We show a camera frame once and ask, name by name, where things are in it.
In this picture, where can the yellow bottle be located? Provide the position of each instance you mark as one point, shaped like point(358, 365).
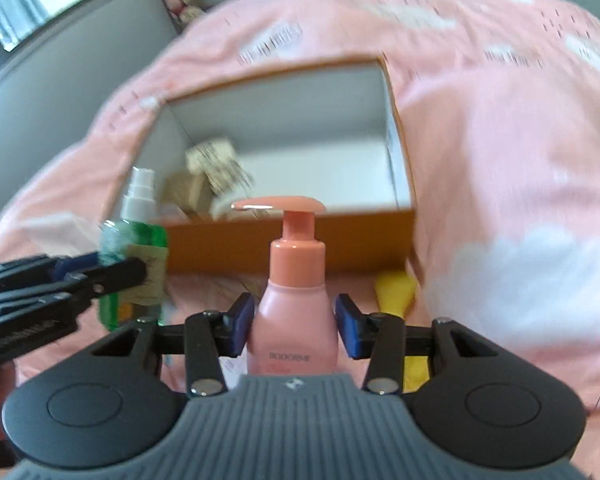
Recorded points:
point(395, 287)

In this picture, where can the pink pump bottle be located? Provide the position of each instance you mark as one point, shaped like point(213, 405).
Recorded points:
point(295, 320)

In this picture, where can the window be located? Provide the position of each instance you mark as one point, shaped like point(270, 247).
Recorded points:
point(30, 5)

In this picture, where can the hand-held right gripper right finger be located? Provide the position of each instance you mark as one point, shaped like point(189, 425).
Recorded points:
point(347, 327)

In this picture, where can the white card box black print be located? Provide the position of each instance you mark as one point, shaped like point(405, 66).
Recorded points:
point(210, 157)

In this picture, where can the orange cardboard box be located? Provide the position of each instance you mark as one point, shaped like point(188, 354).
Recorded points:
point(370, 240)

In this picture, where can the pink printed blanket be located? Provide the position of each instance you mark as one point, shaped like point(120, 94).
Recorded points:
point(480, 160)

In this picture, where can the gold box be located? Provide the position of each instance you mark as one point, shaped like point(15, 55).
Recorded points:
point(185, 190)

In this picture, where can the green spray bottle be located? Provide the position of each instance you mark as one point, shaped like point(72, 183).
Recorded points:
point(140, 240)

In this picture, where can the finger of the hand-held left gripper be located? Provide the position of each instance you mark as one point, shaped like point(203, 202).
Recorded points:
point(77, 265)
point(115, 272)

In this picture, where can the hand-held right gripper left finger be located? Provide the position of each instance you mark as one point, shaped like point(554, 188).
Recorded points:
point(242, 325)

